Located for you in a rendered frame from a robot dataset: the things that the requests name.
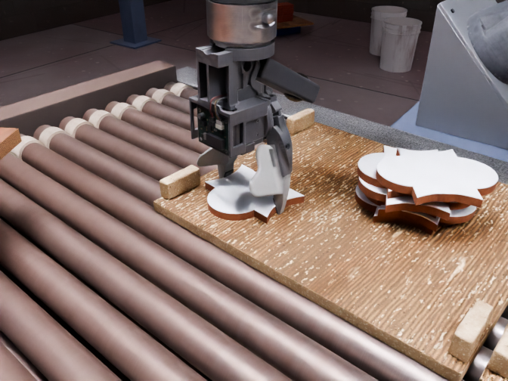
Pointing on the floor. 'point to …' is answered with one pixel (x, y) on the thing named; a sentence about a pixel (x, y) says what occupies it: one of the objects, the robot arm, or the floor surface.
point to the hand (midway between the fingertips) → (254, 190)
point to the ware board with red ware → (284, 14)
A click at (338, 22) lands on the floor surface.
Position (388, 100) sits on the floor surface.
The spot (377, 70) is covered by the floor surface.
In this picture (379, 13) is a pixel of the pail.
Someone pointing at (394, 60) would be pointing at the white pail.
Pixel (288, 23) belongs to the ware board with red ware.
